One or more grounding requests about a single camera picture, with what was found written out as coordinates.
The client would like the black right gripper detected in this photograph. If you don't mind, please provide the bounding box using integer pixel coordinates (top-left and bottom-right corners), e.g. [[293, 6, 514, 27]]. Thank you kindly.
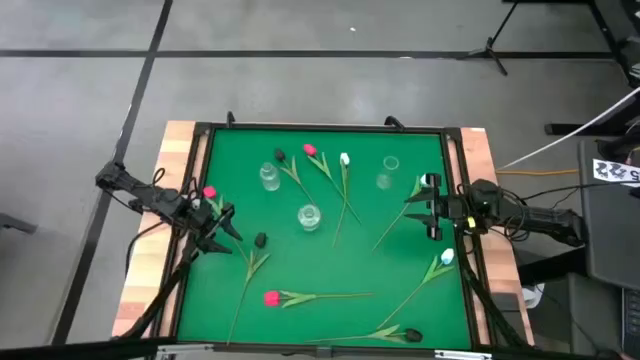
[[403, 173, 469, 241]]

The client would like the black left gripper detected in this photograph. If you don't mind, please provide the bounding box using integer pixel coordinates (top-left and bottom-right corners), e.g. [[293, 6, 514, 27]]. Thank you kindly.
[[176, 198, 245, 255]]

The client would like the black artificial tulip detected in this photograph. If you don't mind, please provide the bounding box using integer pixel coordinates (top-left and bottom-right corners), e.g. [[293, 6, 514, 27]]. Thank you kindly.
[[226, 231, 272, 346], [305, 324, 425, 345], [273, 148, 318, 207]]

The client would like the red artificial tulip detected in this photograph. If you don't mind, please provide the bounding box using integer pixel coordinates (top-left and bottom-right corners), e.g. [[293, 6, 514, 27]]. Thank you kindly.
[[302, 143, 362, 225], [202, 185, 251, 266], [263, 290, 375, 309]]

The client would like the white artificial tulip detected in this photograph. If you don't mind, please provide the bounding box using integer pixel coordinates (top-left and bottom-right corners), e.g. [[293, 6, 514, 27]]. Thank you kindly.
[[371, 173, 429, 252], [331, 152, 351, 248], [376, 247, 456, 330]]

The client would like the slim glass flask vase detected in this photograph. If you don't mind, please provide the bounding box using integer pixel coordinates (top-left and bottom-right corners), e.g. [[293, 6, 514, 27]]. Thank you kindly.
[[375, 155, 401, 192]]

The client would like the ribbed glass bottle vase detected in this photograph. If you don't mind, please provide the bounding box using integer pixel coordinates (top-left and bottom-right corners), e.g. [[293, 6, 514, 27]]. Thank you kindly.
[[258, 161, 282, 193]]

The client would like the diamond-cut glass vase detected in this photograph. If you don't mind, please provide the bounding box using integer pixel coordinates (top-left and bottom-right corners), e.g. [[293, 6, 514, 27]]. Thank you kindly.
[[296, 203, 323, 233]]

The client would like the green table mat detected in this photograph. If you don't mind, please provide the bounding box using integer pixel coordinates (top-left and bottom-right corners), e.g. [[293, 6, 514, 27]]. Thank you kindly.
[[177, 128, 474, 350]]

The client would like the black tripod stand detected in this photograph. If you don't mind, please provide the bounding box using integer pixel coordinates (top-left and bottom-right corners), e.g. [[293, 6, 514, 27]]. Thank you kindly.
[[455, 0, 521, 77]]

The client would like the black stand base bar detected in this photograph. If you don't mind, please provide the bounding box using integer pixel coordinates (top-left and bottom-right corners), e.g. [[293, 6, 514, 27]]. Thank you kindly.
[[544, 122, 632, 137]]

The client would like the grey desk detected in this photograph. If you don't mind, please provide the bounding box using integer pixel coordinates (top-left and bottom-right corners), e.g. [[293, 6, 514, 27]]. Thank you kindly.
[[577, 139, 640, 291]]

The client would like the white printed marker sheet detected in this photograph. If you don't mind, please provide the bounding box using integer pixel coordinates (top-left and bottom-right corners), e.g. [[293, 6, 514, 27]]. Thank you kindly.
[[592, 158, 640, 187]]

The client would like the dark furniture foot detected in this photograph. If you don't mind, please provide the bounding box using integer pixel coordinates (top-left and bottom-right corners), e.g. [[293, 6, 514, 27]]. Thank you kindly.
[[0, 212, 39, 236]]

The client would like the black laptop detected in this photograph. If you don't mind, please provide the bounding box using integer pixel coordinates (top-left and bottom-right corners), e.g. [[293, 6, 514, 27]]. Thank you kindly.
[[621, 287, 640, 357]]

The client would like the silver metal bracket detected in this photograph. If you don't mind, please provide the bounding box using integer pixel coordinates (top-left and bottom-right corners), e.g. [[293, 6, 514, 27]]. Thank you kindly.
[[155, 343, 215, 359], [433, 349, 494, 360]]

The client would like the yellow cable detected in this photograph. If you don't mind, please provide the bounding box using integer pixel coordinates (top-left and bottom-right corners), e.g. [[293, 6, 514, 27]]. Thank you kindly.
[[495, 168, 580, 177]]

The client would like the black table frame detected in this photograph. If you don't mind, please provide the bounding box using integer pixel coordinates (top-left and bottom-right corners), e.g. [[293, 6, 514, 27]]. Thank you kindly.
[[112, 112, 536, 359]]

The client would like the white cable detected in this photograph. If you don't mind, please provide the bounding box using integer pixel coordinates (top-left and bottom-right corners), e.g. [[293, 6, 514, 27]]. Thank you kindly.
[[496, 85, 640, 171]]

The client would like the black equipment frame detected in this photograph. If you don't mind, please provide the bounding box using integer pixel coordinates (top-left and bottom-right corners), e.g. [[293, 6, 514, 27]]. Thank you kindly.
[[589, 0, 640, 89]]

